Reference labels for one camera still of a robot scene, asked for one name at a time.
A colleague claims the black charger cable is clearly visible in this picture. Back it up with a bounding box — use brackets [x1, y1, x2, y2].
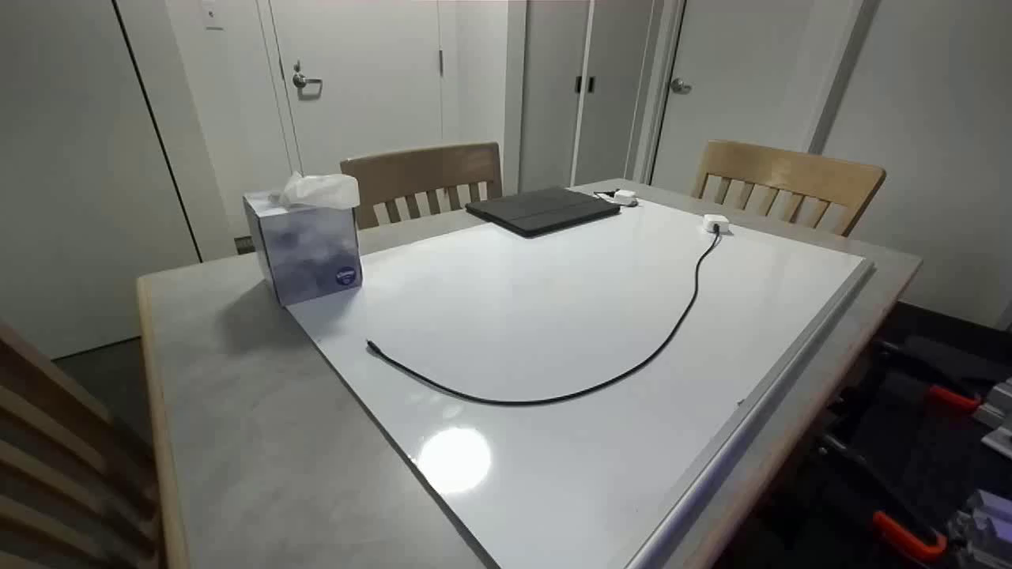
[363, 228, 723, 410]

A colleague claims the white charger adapter block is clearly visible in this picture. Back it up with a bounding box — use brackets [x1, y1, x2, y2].
[703, 214, 731, 233]

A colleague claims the white whiteboard mat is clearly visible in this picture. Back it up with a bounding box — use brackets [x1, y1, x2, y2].
[291, 203, 871, 569]

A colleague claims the dark wooden chair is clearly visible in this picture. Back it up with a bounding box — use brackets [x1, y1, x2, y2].
[342, 141, 504, 228]

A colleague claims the purple tissue box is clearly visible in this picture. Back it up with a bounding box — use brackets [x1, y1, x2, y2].
[243, 175, 363, 305]

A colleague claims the light wooden chair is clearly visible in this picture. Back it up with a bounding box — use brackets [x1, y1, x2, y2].
[688, 141, 884, 236]

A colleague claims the orange black clamp lower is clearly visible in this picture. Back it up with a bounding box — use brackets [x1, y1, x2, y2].
[818, 434, 949, 566]

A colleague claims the orange black clamp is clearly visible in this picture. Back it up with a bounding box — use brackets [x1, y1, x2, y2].
[880, 340, 984, 415]
[818, 434, 949, 566]

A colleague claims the orange black clamp upper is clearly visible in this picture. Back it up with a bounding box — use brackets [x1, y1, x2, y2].
[880, 340, 984, 415]

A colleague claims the wooden chair foreground left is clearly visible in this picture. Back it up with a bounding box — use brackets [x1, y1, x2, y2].
[0, 324, 164, 569]

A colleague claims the small white charger with cable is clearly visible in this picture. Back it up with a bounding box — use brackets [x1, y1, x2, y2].
[593, 185, 639, 210]

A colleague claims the silver door handle left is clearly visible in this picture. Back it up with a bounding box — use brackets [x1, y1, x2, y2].
[291, 59, 322, 102]

